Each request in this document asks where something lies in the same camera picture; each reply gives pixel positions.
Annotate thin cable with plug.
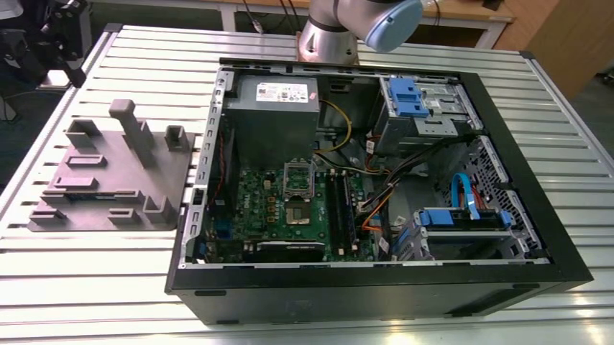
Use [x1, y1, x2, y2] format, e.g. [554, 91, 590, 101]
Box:
[242, 0, 267, 35]

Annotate black RAM slot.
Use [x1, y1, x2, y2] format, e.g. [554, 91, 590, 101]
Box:
[326, 170, 343, 253]
[330, 170, 347, 253]
[335, 170, 354, 253]

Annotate green motherboard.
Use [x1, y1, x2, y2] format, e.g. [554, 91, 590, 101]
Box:
[206, 157, 381, 264]

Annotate yellow wire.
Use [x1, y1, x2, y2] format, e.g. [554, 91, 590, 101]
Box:
[315, 98, 355, 155]

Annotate blue RAM stick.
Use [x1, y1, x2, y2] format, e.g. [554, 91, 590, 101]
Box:
[64, 192, 119, 201]

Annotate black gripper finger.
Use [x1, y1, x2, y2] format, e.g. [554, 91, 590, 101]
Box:
[62, 60, 88, 89]

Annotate wooden desk white frame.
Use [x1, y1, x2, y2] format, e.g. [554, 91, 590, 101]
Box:
[200, 0, 517, 50]

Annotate metal drive cage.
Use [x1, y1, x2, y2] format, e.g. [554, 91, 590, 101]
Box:
[373, 74, 485, 156]

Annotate black white green wires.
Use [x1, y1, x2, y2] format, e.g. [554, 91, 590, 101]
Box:
[313, 150, 387, 178]

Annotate orange wire bundle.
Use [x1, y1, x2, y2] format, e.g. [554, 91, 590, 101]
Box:
[358, 195, 387, 234]

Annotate blue flat data wire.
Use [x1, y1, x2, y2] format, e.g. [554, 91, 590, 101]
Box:
[450, 172, 482, 221]

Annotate blue port connector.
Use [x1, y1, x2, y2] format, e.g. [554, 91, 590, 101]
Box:
[214, 218, 234, 241]

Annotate metal disk bay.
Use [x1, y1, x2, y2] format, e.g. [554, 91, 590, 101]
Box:
[411, 206, 549, 264]

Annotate black open PC case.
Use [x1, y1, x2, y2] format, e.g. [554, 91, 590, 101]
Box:
[164, 55, 596, 326]

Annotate black cable bundle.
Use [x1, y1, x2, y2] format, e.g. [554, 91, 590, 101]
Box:
[362, 137, 477, 213]

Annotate grey power supply unit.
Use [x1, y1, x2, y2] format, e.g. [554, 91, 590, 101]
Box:
[223, 74, 322, 170]

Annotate black graphics card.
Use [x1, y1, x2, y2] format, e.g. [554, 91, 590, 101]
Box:
[242, 239, 329, 264]

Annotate blue disk carrier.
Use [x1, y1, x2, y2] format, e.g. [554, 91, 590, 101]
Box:
[389, 77, 431, 119]

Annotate hard disk in blue carrier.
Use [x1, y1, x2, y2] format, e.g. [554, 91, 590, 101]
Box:
[414, 208, 514, 233]

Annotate black case fan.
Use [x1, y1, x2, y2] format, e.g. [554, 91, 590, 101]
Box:
[210, 125, 238, 216]

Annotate metal socket cover frame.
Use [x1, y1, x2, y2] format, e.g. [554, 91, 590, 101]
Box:
[282, 161, 319, 201]

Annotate red black twisted wire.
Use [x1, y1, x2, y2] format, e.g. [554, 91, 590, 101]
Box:
[214, 132, 227, 205]

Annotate grey parts rack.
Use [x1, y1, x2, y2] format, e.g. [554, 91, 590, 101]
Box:
[26, 98, 200, 233]

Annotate brown wooden cabinet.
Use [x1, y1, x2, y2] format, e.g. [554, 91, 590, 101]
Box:
[493, 0, 614, 98]

